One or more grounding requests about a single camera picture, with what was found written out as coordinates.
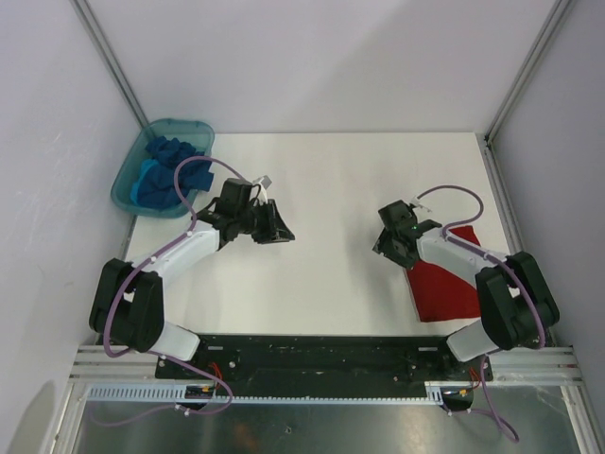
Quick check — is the light blue t shirt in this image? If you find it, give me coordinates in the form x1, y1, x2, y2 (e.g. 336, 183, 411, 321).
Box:
130, 159, 158, 206

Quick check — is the left aluminium frame post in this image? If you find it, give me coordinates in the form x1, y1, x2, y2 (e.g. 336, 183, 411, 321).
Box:
70, 0, 149, 129

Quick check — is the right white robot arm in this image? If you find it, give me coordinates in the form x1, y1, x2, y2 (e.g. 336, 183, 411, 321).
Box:
373, 201, 560, 379

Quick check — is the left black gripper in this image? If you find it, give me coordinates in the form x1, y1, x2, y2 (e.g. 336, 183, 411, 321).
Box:
236, 200, 294, 245

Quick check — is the dark blue t shirt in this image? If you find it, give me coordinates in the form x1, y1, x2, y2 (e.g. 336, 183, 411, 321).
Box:
136, 135, 215, 209

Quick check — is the aluminium frame post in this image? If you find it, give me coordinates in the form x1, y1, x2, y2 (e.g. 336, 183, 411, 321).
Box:
483, 0, 577, 147
70, 0, 149, 129

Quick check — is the teal plastic bin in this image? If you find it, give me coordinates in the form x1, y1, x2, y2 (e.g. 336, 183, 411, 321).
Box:
111, 118, 215, 218

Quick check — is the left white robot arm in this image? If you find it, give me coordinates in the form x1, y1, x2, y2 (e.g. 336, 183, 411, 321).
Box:
89, 176, 295, 378

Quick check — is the grey slotted cable duct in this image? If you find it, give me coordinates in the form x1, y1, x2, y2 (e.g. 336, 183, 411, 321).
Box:
85, 381, 448, 407

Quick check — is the right aluminium frame post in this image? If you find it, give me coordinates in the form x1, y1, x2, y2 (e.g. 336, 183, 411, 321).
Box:
483, 0, 577, 147

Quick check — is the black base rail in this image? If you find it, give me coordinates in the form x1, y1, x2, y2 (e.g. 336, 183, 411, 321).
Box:
96, 331, 495, 393

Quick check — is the red t shirt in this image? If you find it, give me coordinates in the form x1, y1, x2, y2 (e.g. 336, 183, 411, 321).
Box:
406, 228, 485, 323

